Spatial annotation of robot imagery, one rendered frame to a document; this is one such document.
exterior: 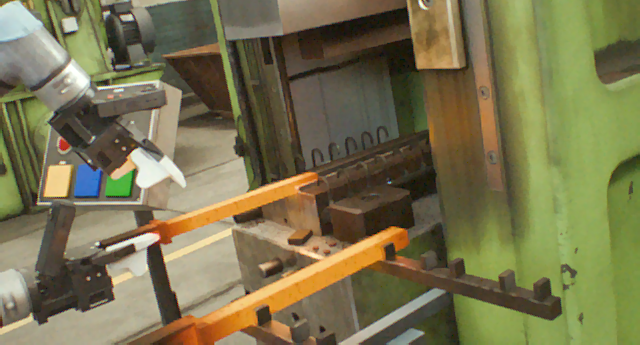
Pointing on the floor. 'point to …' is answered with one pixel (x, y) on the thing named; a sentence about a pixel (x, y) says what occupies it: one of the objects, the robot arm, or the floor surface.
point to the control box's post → (158, 273)
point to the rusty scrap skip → (205, 77)
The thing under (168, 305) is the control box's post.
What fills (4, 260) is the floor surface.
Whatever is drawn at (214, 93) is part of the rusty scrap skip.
